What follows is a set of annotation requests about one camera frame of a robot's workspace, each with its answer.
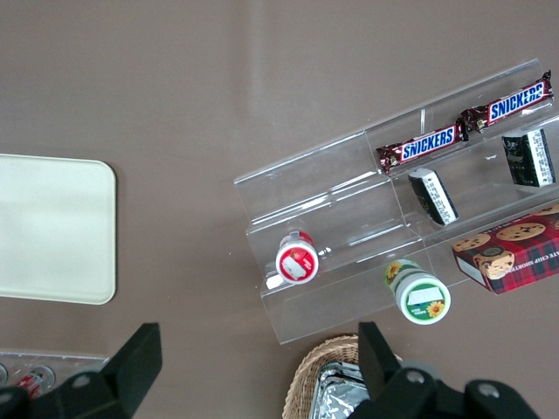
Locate light oval wicker basket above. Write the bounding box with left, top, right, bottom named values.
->
left=282, top=333, right=405, bottom=419

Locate clear acrylic stepped shelf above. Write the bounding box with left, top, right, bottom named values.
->
left=233, top=58, right=559, bottom=346

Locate red plaid cookie box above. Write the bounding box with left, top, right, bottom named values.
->
left=452, top=203, right=559, bottom=296

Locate red lid yogurt cup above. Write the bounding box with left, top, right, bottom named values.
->
left=274, top=230, right=321, bottom=286

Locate beige rectangular tray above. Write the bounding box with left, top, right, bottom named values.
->
left=0, top=154, right=118, bottom=306

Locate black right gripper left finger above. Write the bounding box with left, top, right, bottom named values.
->
left=25, top=322, right=164, bottom=419

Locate red cola bottle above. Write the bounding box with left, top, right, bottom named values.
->
left=15, top=364, right=57, bottom=401

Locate brown Snickers bar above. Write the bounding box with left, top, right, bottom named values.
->
left=376, top=123, right=471, bottom=176
left=460, top=69, right=556, bottom=134

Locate clear acrylic bottle rack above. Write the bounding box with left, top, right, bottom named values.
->
left=0, top=348, right=111, bottom=392

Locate silver foil packet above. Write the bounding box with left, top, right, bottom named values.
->
left=310, top=361, right=373, bottom=419

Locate green lid yogurt cup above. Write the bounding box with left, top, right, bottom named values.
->
left=383, top=258, right=452, bottom=326

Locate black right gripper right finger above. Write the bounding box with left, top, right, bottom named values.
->
left=350, top=321, right=541, bottom=419

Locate small black white box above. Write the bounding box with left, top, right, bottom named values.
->
left=407, top=168, right=460, bottom=227
left=500, top=127, right=559, bottom=189

